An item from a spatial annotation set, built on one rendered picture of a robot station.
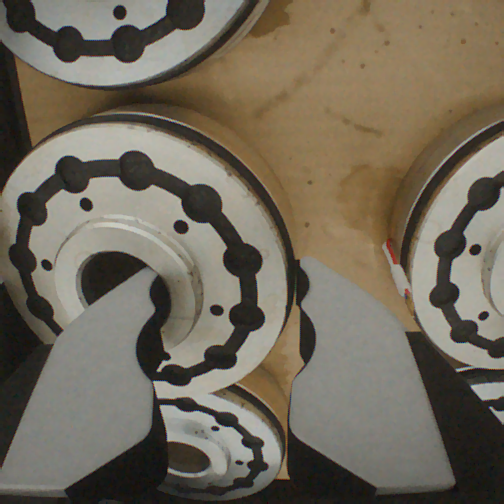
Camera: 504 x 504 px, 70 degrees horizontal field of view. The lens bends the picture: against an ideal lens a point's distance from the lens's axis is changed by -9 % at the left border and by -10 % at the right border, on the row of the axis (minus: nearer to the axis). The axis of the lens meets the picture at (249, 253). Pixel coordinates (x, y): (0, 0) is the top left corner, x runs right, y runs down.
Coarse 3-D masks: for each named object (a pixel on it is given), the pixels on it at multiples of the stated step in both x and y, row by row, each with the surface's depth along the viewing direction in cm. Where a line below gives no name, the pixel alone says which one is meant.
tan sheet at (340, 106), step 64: (320, 0) 12; (384, 0) 12; (448, 0) 12; (256, 64) 13; (320, 64) 13; (384, 64) 13; (448, 64) 13; (256, 128) 15; (320, 128) 14; (384, 128) 14; (320, 192) 15; (384, 192) 15; (320, 256) 17; (384, 256) 16
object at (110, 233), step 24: (120, 216) 11; (72, 240) 11; (96, 240) 11; (120, 240) 11; (144, 240) 11; (168, 240) 11; (72, 264) 11; (168, 264) 11; (192, 264) 11; (72, 288) 12; (168, 288) 11; (192, 288) 11; (72, 312) 12; (168, 312) 12; (192, 312) 12; (168, 336) 12
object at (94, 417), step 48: (144, 288) 11; (96, 336) 9; (144, 336) 9; (48, 384) 7; (96, 384) 8; (144, 384) 8; (48, 432) 6; (96, 432) 6; (144, 432) 6; (0, 480) 5; (48, 480) 6; (96, 480) 6; (144, 480) 7
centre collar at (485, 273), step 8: (496, 240) 12; (488, 248) 12; (496, 248) 12; (488, 256) 12; (496, 256) 12; (488, 264) 12; (496, 264) 12; (488, 272) 12; (496, 272) 12; (488, 280) 12; (496, 280) 12; (488, 288) 12; (496, 288) 12; (488, 296) 13; (496, 296) 12; (496, 304) 13
